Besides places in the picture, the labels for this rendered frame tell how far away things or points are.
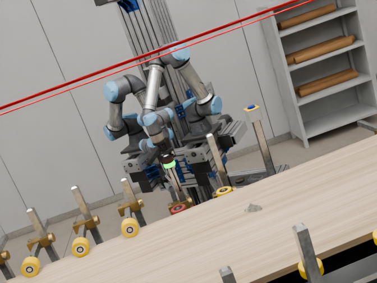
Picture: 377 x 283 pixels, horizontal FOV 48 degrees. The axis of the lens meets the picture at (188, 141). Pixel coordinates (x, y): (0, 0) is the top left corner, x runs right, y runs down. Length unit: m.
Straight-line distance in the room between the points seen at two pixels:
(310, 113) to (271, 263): 3.71
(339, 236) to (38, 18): 3.89
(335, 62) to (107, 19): 2.57
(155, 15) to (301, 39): 2.45
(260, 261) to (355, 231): 0.35
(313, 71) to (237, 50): 0.92
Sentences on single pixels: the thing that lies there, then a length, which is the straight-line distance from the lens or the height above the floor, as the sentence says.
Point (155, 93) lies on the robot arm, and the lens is 2.44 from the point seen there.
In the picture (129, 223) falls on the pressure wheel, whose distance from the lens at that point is 2.06.
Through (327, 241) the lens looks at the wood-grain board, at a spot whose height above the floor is 0.90.
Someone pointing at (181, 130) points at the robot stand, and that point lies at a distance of 2.93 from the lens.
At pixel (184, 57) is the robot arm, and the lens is 2.42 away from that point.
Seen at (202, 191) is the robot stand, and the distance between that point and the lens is 3.08.
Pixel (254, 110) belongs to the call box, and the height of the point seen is 1.21.
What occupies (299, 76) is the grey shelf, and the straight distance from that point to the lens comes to 5.02.
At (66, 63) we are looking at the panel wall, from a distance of 4.77.
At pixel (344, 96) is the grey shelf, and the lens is 5.28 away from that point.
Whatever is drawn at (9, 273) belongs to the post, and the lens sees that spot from 2.51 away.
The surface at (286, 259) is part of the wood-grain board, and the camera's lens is 1.58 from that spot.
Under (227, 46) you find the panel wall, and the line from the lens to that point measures 4.78.
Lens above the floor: 1.82
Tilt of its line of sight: 17 degrees down
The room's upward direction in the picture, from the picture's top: 20 degrees counter-clockwise
